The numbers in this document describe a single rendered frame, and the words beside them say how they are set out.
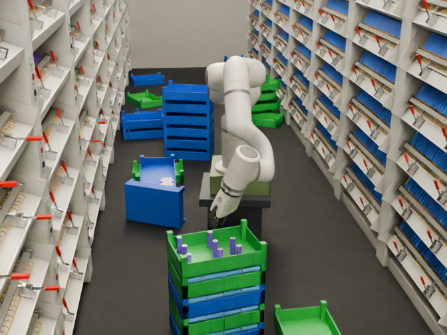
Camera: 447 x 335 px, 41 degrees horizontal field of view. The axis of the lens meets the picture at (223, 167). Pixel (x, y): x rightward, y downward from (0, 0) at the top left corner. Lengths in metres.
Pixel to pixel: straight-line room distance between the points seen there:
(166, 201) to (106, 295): 0.66
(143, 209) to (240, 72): 1.23
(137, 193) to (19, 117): 1.49
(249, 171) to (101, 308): 0.91
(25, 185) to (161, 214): 1.42
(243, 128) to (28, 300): 0.86
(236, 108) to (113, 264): 1.08
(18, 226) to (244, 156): 0.73
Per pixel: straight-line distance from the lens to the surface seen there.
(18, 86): 1.59
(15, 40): 1.56
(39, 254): 1.76
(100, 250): 2.84
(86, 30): 2.95
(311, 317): 2.37
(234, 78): 2.01
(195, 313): 2.07
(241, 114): 1.95
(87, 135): 2.78
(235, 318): 2.14
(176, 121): 3.81
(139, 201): 3.03
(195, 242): 2.16
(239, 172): 1.89
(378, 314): 2.45
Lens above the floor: 1.38
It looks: 22 degrees down
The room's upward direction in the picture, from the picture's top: straight up
